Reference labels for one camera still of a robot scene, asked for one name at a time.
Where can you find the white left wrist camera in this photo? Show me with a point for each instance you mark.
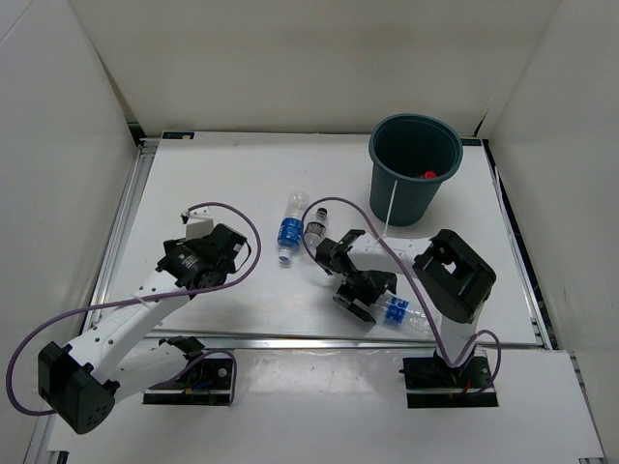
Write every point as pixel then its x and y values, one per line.
pixel 198 223

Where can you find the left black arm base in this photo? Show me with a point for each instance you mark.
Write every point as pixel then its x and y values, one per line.
pixel 211 380

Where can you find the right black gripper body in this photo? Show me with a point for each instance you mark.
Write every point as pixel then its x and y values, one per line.
pixel 368 285

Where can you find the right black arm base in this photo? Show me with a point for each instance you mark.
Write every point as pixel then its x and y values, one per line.
pixel 431 384

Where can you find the blue-label clear plastic bottle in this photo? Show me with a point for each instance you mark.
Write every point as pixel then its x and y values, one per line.
pixel 400 315

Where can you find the black-capped clear plastic bottle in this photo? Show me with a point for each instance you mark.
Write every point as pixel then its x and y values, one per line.
pixel 316 229

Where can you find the white zip tie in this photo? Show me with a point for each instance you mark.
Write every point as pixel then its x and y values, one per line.
pixel 389 210

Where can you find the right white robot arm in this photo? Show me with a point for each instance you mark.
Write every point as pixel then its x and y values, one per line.
pixel 436 285

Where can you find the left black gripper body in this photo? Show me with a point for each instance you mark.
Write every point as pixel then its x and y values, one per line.
pixel 191 244

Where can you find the dark green plastic bin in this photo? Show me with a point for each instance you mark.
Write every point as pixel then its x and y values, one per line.
pixel 403 147

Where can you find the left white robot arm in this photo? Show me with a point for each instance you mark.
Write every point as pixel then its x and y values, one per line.
pixel 85 378

